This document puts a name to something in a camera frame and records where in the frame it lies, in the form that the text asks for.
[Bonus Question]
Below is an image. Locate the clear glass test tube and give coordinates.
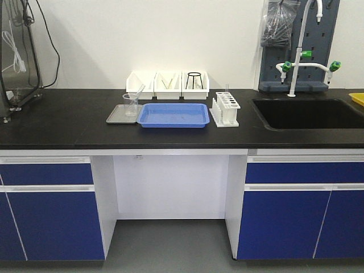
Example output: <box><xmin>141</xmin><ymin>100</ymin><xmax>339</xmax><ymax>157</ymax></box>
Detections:
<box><xmin>131</xmin><ymin>84</ymin><xmax>145</xmax><ymax>104</ymax></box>

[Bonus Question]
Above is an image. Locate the white test tube rack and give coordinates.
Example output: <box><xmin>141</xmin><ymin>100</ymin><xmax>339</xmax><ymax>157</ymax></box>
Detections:
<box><xmin>209</xmin><ymin>92</ymin><xmax>241</xmax><ymax>127</ymax></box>

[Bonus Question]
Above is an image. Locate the grey pegboard drying rack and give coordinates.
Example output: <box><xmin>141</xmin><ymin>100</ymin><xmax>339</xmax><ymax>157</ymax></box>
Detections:
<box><xmin>258</xmin><ymin>1</ymin><xmax>340</xmax><ymax>93</ymax></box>

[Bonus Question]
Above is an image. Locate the blue plastic tray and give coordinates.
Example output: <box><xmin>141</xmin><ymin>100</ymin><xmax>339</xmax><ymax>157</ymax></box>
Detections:
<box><xmin>137</xmin><ymin>103</ymin><xmax>210</xmax><ymax>128</ymax></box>

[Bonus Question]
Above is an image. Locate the right white storage bin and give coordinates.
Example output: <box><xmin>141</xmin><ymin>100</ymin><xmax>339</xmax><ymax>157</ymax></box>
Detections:
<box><xmin>181</xmin><ymin>71</ymin><xmax>209</xmax><ymax>100</ymax></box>

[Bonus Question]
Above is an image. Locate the white storage bin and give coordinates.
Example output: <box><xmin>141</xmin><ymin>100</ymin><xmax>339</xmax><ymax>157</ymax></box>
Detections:
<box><xmin>126</xmin><ymin>71</ymin><xmax>156</xmax><ymax>100</ymax></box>
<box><xmin>154</xmin><ymin>71</ymin><xmax>182</xmax><ymax>100</ymax></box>
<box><xmin>181</xmin><ymin>71</ymin><xmax>209</xmax><ymax>100</ymax></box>

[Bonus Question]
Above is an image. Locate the middle white storage bin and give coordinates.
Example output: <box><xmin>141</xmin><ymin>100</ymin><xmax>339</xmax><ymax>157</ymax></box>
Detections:
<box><xmin>154</xmin><ymin>71</ymin><xmax>182</xmax><ymax>100</ymax></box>

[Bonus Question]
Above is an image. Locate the clear glass beaker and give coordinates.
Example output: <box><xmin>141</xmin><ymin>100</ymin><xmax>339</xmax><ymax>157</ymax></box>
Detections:
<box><xmin>122</xmin><ymin>93</ymin><xmax>139</xmax><ymax>117</ymax></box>

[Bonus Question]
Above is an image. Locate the grey metal tray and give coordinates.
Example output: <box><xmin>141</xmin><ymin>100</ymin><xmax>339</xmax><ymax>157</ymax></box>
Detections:
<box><xmin>106</xmin><ymin>105</ymin><xmax>143</xmax><ymax>124</ymax></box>

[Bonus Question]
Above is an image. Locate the left white storage bin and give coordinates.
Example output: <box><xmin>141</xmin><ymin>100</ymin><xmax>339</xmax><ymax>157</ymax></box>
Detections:
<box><xmin>126</xmin><ymin>71</ymin><xmax>156</xmax><ymax>100</ymax></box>

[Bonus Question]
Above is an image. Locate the black lab sink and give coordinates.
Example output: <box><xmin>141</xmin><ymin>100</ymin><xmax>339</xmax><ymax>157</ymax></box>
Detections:
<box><xmin>253</xmin><ymin>98</ymin><xmax>363</xmax><ymax>130</ymax></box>

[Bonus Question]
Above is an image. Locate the white gooseneck lab faucet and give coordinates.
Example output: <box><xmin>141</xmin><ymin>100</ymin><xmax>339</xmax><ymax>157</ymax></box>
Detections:
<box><xmin>276</xmin><ymin>1</ymin><xmax>341</xmax><ymax>97</ymax></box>

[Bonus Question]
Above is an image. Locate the right blue cabinet door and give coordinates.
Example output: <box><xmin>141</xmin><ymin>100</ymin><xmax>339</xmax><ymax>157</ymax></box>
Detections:
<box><xmin>237</xmin><ymin>191</ymin><xmax>330</xmax><ymax>259</ymax></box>

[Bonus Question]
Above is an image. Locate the blue cabinet door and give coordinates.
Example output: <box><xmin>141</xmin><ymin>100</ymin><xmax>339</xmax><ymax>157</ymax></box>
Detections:
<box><xmin>237</xmin><ymin>191</ymin><xmax>330</xmax><ymax>259</ymax></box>
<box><xmin>8</xmin><ymin>192</ymin><xmax>105</xmax><ymax>260</ymax></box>

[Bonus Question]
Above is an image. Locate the left blue drawer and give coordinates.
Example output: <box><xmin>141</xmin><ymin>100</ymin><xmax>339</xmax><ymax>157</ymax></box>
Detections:
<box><xmin>1</xmin><ymin>163</ymin><xmax>93</xmax><ymax>185</ymax></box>

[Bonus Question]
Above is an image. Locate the blue drawer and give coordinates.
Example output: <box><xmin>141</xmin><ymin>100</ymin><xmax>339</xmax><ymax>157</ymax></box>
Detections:
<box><xmin>1</xmin><ymin>163</ymin><xmax>93</xmax><ymax>185</ymax></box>
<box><xmin>246</xmin><ymin>162</ymin><xmax>363</xmax><ymax>184</ymax></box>

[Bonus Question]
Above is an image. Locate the plastic bag of pegs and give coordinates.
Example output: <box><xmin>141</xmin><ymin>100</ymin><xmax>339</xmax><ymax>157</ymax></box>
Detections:
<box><xmin>260</xmin><ymin>1</ymin><xmax>300</xmax><ymax>48</ymax></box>

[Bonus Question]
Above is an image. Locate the left blue cabinet door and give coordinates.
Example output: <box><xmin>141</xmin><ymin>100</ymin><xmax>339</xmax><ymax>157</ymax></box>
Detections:
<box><xmin>8</xmin><ymin>192</ymin><xmax>105</xmax><ymax>260</ymax></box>

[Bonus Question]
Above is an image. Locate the right blue drawer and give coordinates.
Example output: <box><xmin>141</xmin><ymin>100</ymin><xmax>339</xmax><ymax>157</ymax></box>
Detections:
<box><xmin>246</xmin><ymin>162</ymin><xmax>363</xmax><ymax>184</ymax></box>

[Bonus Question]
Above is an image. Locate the yellow tray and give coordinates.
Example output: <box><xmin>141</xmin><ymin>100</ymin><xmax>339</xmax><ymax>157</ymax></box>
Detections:
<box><xmin>349</xmin><ymin>92</ymin><xmax>364</xmax><ymax>107</ymax></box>

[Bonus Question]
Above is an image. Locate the far right blue door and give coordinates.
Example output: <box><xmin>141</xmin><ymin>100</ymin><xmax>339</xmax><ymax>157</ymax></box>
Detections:
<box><xmin>315</xmin><ymin>191</ymin><xmax>363</xmax><ymax>259</ymax></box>

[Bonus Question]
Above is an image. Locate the far left blue door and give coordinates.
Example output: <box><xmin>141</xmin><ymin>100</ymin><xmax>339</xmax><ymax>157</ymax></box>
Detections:
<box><xmin>0</xmin><ymin>193</ymin><xmax>26</xmax><ymax>260</ymax></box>

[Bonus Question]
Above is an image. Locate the black wire tripod stand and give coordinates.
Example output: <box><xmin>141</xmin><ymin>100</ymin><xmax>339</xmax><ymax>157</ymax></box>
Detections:
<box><xmin>185</xmin><ymin>72</ymin><xmax>204</xmax><ymax>89</ymax></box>

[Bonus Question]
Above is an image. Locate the white cable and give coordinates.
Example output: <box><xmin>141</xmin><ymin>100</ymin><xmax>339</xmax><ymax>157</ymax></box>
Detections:
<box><xmin>1</xmin><ymin>19</ymin><xmax>27</xmax><ymax>73</ymax></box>

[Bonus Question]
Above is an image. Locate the black power cable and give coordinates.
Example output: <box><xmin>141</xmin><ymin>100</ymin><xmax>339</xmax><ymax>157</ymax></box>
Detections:
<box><xmin>36</xmin><ymin>0</ymin><xmax>61</xmax><ymax>89</ymax></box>

